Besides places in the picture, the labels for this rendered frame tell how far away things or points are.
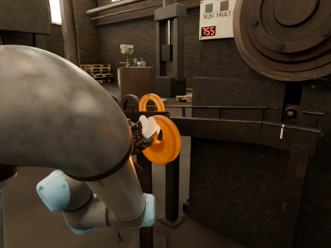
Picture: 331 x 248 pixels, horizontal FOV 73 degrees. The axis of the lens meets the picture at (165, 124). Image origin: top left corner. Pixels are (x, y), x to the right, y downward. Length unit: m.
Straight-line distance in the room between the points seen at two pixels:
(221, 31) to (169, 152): 0.71
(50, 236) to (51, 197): 1.05
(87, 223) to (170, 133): 0.31
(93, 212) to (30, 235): 1.06
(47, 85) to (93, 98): 0.04
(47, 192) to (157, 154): 0.33
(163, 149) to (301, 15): 0.58
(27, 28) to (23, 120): 2.81
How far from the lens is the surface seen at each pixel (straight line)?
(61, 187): 0.50
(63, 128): 0.21
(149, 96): 1.31
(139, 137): 0.60
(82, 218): 0.58
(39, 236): 1.57
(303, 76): 0.93
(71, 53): 7.58
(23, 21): 2.99
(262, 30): 0.88
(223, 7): 1.19
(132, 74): 3.54
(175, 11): 6.35
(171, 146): 0.65
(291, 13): 0.86
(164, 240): 1.37
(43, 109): 0.20
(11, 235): 1.66
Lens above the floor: 0.94
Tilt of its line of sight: 15 degrees down
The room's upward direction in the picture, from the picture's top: straight up
